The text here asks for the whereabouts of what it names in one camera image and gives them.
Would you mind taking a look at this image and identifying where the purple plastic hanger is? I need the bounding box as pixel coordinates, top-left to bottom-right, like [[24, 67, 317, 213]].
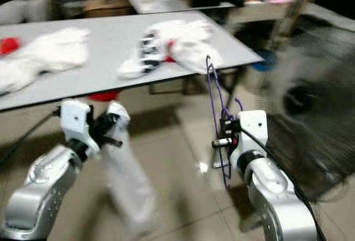
[[205, 55, 245, 189]]

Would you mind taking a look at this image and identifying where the plain white garment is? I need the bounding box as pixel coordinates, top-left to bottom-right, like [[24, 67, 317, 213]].
[[103, 101, 159, 239]]

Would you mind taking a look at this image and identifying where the red round object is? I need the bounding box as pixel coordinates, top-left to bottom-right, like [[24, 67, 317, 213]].
[[89, 90, 120, 102]]

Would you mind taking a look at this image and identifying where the blue round object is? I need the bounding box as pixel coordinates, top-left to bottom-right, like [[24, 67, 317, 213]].
[[252, 49, 278, 72]]

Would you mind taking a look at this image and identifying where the black mesh fan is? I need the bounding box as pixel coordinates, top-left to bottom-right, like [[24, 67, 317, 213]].
[[266, 27, 355, 200]]

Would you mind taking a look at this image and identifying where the cream striped garment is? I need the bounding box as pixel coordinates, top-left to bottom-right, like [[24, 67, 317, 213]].
[[0, 27, 90, 94]]

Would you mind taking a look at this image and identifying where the red garment under white cloth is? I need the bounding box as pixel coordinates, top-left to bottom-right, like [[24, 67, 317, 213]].
[[166, 40, 177, 63]]

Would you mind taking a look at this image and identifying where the brown cardboard box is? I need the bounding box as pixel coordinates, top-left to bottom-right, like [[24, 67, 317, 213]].
[[83, 0, 134, 18]]

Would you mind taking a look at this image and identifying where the small red garment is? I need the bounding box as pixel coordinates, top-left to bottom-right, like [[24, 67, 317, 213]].
[[0, 37, 22, 57]]

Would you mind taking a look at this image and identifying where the grey square pillow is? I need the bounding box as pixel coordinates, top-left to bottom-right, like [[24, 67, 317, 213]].
[[0, 0, 50, 26]]

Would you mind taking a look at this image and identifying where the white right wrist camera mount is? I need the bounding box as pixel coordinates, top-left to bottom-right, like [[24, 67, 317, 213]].
[[230, 110, 268, 169]]

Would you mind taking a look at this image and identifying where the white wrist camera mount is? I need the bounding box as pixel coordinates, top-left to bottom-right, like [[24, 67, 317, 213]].
[[61, 99, 98, 158], [230, 110, 268, 169]]

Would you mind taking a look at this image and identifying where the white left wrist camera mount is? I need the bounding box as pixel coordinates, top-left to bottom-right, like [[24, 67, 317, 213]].
[[61, 99, 98, 158]]

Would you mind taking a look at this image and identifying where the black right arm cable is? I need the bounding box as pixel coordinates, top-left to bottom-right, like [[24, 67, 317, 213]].
[[241, 127, 328, 241]]

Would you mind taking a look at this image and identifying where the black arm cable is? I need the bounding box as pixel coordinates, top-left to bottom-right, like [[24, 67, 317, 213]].
[[0, 108, 63, 167], [241, 127, 328, 241]]

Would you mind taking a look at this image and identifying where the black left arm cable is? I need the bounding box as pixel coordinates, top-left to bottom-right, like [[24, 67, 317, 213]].
[[0, 108, 63, 167]]

